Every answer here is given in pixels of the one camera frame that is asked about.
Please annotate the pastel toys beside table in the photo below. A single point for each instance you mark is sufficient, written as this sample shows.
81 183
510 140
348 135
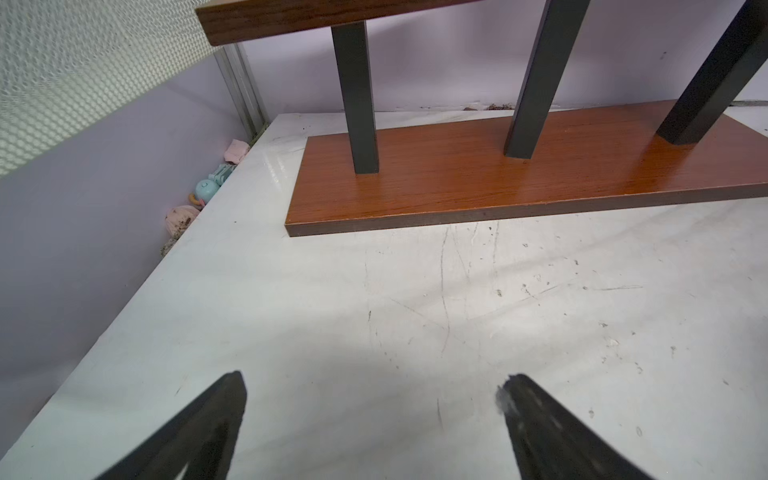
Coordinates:
180 218

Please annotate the brown wooden riser shelf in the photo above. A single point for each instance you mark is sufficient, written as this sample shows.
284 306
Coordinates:
535 163

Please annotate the white perforated wall rack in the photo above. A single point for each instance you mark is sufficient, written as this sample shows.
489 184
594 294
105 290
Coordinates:
65 65

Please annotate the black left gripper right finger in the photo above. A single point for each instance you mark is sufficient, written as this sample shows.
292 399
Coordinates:
549 442

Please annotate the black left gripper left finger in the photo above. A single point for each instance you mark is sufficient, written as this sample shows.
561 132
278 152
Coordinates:
197 443

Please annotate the aluminium frame post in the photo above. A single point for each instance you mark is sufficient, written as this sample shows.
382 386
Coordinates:
240 81

